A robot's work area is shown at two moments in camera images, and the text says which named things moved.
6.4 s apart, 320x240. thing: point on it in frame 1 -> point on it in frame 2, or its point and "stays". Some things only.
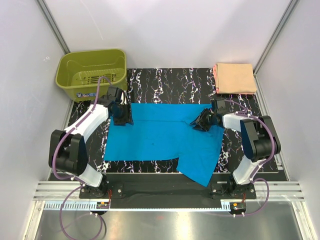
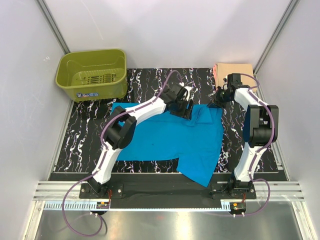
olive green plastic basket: [78, 72] stays
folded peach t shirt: [232, 78] stays
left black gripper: [127, 118] -> [186, 113]
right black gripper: [196, 122] -> [211, 105]
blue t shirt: [165, 131] stays
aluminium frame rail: [279, 190] stays
